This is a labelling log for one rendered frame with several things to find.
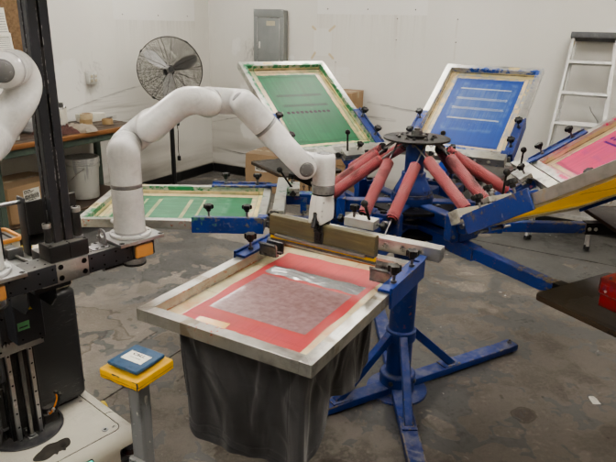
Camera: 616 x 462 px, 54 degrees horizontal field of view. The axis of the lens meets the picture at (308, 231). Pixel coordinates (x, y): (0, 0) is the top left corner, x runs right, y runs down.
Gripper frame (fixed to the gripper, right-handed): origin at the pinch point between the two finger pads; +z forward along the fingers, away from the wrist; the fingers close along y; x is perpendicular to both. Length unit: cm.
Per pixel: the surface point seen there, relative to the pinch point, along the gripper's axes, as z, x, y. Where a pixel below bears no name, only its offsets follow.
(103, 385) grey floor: 110, -129, -10
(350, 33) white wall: -61, -196, -414
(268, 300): 14.1, -3.7, 26.9
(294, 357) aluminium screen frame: 11, 24, 57
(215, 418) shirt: 48, -9, 47
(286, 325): 14.1, 10.1, 38.2
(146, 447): 39, -9, 76
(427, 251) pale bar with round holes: 6.7, 29.9, -24.0
